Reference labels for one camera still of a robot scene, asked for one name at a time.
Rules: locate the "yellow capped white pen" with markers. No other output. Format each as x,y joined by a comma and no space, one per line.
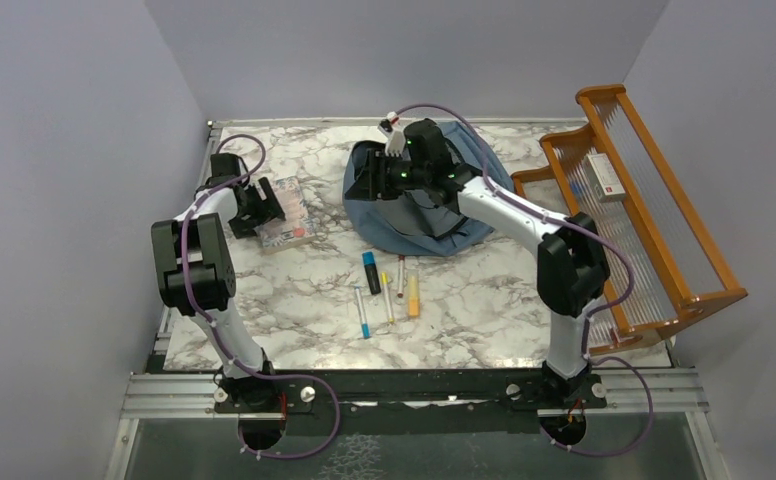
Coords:
384,282

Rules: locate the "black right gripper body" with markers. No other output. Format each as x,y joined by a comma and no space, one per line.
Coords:
394,175

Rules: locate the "orange highlighter marker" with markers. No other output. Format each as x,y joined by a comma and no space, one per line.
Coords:
412,294

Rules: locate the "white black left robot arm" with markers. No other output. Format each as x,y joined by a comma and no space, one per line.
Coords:
196,275

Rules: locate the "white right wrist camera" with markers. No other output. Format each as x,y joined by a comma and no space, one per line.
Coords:
395,139

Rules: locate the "blue student backpack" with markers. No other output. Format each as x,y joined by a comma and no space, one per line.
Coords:
413,225

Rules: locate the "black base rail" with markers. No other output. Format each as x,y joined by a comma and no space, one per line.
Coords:
301,403

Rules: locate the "black blue highlighter marker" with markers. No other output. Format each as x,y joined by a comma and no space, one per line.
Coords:
371,273

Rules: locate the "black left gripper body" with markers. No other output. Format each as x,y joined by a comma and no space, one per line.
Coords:
257,210

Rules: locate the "blue capped white pen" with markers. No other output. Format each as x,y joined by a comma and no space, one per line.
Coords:
362,314

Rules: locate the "red capped white pen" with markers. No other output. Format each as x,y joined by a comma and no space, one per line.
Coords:
400,279

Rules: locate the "wooden wire rack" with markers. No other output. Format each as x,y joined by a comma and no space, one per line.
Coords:
680,275

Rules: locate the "white red small box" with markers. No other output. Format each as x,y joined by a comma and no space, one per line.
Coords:
603,178

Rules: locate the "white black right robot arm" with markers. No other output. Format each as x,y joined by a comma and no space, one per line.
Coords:
445,192

